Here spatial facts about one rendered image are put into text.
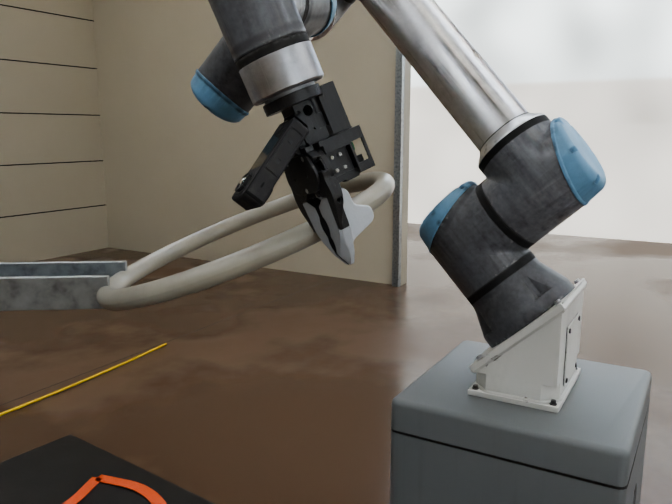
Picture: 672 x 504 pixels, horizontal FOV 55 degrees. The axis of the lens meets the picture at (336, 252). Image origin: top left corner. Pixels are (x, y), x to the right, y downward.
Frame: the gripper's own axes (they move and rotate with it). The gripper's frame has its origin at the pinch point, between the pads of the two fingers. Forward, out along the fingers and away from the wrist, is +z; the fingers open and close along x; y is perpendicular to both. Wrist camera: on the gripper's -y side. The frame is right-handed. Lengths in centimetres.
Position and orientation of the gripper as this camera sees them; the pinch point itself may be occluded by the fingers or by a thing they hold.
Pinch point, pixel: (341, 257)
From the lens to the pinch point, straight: 78.1
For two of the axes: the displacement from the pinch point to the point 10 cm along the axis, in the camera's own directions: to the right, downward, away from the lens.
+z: 3.8, 9.0, 1.9
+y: 7.8, -4.3, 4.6
